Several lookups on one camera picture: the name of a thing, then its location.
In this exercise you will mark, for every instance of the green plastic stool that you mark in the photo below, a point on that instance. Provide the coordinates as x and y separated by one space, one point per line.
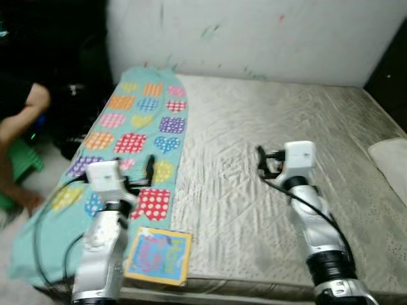
25 162

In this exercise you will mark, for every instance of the person in black shirt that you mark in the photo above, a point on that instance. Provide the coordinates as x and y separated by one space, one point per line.
19 121

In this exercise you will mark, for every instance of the white pillow with lettering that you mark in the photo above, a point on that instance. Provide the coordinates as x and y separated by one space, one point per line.
391 165

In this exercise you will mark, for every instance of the teal blanket with colourful patches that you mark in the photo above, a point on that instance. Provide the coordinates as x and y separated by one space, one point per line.
137 130

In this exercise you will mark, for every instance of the blue children's board book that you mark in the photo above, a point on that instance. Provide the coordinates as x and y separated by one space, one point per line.
159 254

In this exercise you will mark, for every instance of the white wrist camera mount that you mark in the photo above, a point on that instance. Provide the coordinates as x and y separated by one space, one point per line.
299 155
105 175

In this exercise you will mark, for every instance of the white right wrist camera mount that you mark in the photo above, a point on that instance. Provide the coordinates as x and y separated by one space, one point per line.
299 155

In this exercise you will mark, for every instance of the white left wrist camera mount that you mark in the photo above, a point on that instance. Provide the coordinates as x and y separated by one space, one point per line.
105 175

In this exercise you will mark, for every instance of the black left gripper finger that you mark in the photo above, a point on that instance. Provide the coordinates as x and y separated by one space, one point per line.
151 169

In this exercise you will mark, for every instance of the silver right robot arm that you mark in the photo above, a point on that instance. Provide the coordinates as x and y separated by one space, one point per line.
318 235

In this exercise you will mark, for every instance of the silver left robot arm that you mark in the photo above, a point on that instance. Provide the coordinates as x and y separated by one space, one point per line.
102 254

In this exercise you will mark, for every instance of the white quilted mattress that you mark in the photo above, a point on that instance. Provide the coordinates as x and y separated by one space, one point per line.
254 140

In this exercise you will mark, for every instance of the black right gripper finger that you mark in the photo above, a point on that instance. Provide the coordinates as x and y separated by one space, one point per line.
261 160

